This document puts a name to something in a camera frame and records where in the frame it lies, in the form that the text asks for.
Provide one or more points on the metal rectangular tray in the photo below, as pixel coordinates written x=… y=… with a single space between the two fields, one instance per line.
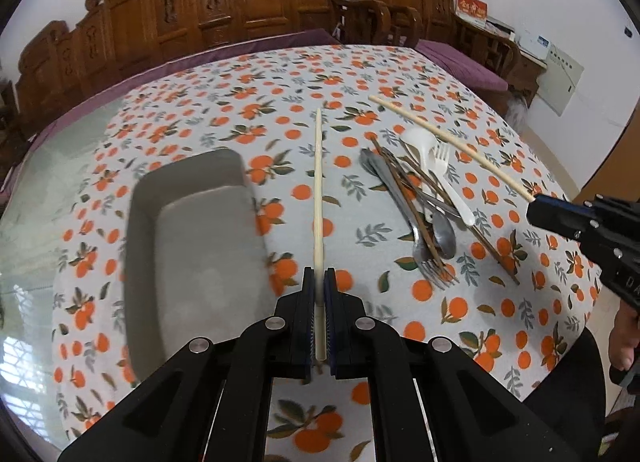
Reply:
x=195 y=263

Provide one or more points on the white plastic spoon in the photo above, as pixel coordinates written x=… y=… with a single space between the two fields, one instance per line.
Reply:
x=421 y=140

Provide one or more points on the carved wooden sofa bench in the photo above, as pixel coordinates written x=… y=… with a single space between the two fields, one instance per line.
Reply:
x=117 y=39

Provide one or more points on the light bamboo chopstick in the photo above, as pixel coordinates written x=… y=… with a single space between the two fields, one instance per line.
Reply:
x=457 y=143
x=319 y=311

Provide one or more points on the purple armchair cushion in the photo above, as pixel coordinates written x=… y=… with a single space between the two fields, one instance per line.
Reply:
x=467 y=71

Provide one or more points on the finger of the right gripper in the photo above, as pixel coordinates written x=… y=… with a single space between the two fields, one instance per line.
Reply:
x=560 y=217

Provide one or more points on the wooden side table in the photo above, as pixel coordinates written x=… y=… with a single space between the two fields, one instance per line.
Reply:
x=501 y=56

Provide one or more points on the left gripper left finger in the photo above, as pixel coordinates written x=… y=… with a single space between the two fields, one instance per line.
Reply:
x=303 y=325

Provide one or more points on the red calendar sign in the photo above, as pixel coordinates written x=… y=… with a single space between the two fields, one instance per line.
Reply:
x=472 y=10

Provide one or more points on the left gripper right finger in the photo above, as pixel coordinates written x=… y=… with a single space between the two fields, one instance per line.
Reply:
x=336 y=325

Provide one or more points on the metal spoon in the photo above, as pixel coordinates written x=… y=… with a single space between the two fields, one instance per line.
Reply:
x=443 y=231

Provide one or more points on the metal fork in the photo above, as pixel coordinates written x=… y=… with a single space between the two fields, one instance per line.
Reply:
x=441 y=280

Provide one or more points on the right hand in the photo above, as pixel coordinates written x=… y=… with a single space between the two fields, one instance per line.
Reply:
x=624 y=337

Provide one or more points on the white plastic fork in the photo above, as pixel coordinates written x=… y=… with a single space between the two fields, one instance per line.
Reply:
x=437 y=164

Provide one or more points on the orange print tablecloth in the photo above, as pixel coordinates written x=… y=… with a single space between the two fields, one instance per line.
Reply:
x=483 y=369

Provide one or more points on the dark brown wooden chopstick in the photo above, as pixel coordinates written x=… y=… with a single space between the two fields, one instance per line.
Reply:
x=423 y=252

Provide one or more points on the white wall electrical panel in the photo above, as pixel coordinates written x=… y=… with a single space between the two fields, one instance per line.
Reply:
x=558 y=83

